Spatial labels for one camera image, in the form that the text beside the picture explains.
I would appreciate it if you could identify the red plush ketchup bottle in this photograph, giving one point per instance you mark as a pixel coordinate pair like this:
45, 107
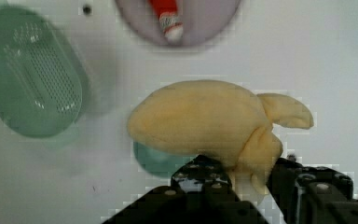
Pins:
169, 19

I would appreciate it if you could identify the green mug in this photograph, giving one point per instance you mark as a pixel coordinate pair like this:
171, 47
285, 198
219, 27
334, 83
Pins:
157, 162

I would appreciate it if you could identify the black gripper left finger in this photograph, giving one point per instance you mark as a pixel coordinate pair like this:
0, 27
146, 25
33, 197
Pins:
200, 193

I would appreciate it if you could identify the grey round plate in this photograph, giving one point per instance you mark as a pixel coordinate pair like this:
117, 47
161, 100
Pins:
202, 20

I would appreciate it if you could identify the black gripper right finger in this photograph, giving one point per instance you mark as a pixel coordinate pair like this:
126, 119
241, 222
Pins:
312, 195

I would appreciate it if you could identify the green perforated colander basket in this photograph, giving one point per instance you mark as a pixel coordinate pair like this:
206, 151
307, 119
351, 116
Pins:
41, 79

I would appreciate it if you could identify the yellow plush peeled banana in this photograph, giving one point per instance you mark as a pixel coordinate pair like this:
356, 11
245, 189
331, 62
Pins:
219, 120

